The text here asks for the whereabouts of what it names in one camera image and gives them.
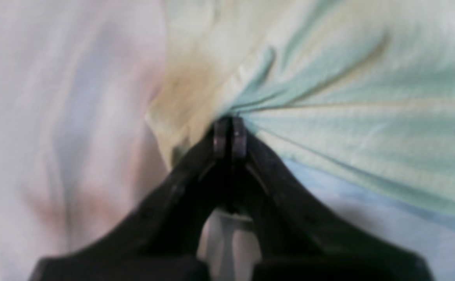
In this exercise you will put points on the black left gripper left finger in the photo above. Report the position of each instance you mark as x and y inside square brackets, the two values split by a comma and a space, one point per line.
[159, 239]

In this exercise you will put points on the green table cover cloth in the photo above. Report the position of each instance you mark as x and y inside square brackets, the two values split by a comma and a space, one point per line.
[77, 78]

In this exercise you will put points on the light green T-shirt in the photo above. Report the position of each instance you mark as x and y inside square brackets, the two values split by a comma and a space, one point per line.
[361, 89]

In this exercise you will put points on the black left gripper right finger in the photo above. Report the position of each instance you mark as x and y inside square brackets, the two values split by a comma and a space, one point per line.
[299, 237]

